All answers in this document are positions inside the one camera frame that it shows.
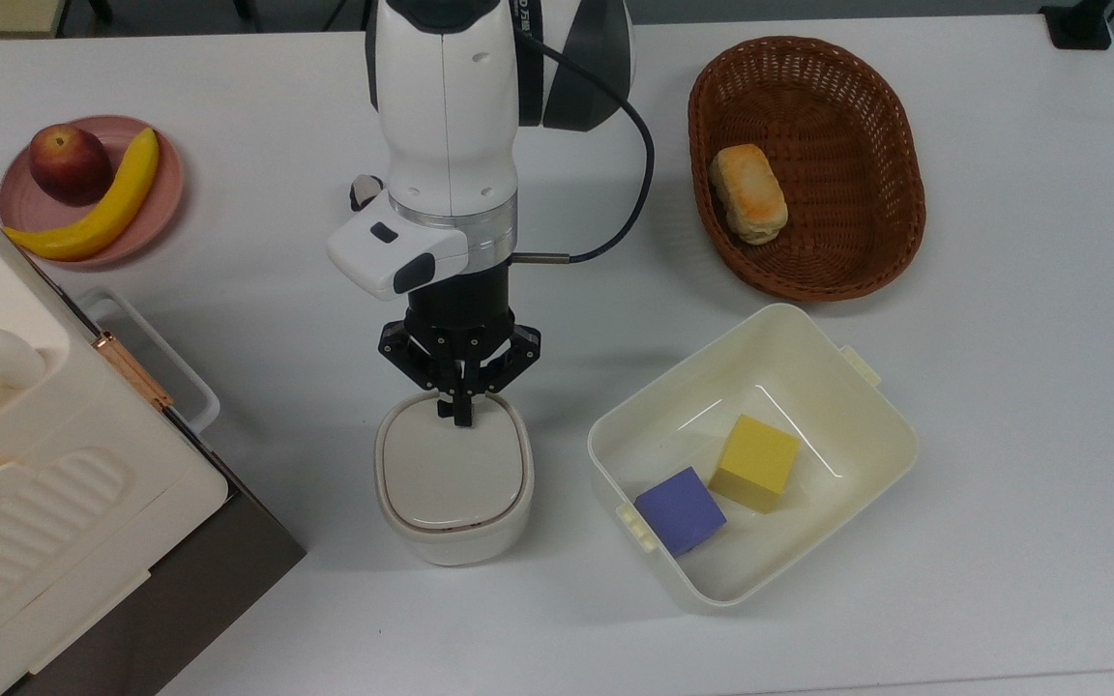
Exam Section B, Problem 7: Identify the yellow foam cube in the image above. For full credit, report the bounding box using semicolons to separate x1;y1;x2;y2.
708;414;802;514

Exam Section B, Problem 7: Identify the toasted bread loaf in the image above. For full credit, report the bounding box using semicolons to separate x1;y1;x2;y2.
709;143;790;246

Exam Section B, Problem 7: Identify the cream plastic bin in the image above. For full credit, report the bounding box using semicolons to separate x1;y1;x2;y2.
587;303;921;611

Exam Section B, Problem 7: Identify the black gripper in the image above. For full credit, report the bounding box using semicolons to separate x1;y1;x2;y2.
378;263;542;427

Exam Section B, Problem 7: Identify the yellow banana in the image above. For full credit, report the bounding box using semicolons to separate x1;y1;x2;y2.
2;128;161;263

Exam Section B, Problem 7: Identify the cream trash can body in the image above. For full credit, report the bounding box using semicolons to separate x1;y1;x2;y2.
373;389;536;567

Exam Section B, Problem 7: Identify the cream countertop oven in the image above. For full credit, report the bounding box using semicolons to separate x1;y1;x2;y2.
0;174;229;696

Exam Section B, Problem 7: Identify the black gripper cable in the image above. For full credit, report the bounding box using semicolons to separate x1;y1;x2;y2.
512;19;657;266

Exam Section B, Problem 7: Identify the black table clamp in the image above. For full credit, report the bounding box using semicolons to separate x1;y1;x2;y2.
1039;0;1114;51

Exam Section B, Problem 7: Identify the pink round plate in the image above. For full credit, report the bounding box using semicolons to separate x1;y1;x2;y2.
0;115;186;269

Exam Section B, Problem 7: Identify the brown wicker basket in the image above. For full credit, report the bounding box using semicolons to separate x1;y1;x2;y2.
688;36;927;303

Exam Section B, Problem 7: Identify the cream trash can lid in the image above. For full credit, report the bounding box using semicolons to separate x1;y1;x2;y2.
381;393;527;531

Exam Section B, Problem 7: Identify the purple foam cube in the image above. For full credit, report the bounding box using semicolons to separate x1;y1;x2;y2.
634;467;728;558

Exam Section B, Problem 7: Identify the red apple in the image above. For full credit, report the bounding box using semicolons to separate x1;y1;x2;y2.
29;124;115;207

